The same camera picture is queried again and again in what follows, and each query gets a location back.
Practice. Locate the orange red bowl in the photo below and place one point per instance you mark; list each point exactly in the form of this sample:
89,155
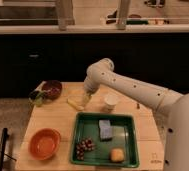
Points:
44,144

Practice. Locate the green plastic tray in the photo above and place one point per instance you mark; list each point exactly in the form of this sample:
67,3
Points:
123,137

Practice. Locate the dark maroon bowl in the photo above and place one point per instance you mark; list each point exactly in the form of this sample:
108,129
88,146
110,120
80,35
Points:
52,89

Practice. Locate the purple grape bunch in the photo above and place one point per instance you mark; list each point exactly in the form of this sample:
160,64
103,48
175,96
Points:
85,145

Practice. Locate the yellow bread roll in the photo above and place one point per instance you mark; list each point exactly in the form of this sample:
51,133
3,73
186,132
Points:
117,155

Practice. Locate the yellow banana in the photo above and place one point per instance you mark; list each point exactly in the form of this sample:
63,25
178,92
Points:
74,104

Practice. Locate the green black vegetable toy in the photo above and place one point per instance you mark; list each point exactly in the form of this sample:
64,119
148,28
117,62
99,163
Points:
36,97

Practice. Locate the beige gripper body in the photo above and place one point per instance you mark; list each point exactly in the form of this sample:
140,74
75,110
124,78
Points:
86,98

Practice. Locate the black stand tripod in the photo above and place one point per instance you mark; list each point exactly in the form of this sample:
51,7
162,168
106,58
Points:
3,141

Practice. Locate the white paper cup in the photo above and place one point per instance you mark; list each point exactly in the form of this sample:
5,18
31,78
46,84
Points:
110,101

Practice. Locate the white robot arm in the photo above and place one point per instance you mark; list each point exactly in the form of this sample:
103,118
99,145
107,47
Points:
155,98

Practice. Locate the blue sponge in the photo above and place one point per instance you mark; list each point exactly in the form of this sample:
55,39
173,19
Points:
105,129

